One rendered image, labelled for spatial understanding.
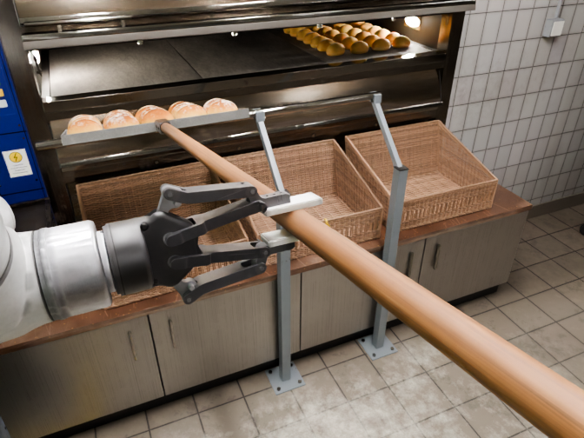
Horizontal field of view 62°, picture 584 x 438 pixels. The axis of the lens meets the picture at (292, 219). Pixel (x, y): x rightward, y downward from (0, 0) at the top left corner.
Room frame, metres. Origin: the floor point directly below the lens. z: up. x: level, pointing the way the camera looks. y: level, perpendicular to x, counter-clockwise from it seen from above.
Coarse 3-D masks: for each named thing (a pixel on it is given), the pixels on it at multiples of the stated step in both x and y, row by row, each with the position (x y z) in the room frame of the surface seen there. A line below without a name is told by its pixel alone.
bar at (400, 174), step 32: (352, 96) 1.80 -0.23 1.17; (384, 128) 1.76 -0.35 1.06; (288, 192) 1.46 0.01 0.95; (288, 256) 1.44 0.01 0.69; (384, 256) 1.65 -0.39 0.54; (288, 288) 1.44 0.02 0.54; (288, 320) 1.44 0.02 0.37; (384, 320) 1.63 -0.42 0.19; (288, 352) 1.44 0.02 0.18; (384, 352) 1.60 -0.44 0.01; (288, 384) 1.42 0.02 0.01
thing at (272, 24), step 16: (336, 16) 2.02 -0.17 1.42; (352, 16) 2.05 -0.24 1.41; (368, 16) 2.08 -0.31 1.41; (384, 16) 2.11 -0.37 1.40; (400, 16) 2.13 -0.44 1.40; (144, 32) 1.73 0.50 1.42; (160, 32) 1.75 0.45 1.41; (176, 32) 1.77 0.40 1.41; (192, 32) 1.79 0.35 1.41; (208, 32) 1.82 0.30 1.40; (224, 32) 1.84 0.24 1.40; (32, 48) 1.59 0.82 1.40; (48, 48) 1.61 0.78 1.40
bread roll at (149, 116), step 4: (148, 112) 1.42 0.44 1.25; (152, 112) 1.42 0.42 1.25; (156, 112) 1.42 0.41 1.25; (160, 112) 1.43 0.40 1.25; (164, 112) 1.43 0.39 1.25; (168, 112) 1.44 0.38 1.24; (144, 116) 1.42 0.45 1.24; (148, 116) 1.41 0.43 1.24; (152, 116) 1.41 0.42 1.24; (156, 116) 1.41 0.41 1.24; (160, 116) 1.42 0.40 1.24; (164, 116) 1.42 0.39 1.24; (168, 116) 1.43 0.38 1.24; (172, 116) 1.44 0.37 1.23; (144, 120) 1.41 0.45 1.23; (148, 120) 1.41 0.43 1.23; (152, 120) 1.40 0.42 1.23
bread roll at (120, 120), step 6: (120, 114) 1.39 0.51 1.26; (126, 114) 1.40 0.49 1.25; (108, 120) 1.37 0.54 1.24; (114, 120) 1.37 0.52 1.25; (120, 120) 1.37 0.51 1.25; (126, 120) 1.38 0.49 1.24; (132, 120) 1.39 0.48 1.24; (108, 126) 1.36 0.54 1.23; (114, 126) 1.36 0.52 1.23; (120, 126) 1.36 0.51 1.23
